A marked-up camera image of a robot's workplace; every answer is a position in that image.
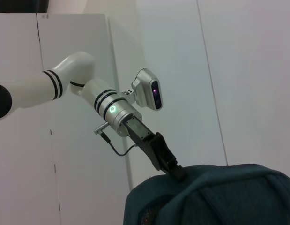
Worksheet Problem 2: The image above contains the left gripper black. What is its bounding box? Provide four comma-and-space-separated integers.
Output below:
124, 116, 188, 181

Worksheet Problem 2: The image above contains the dark teal insulated lunch bag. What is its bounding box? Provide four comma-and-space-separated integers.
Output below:
123, 163, 290, 225

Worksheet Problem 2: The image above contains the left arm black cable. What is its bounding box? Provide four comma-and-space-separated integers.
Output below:
94, 121, 139, 157

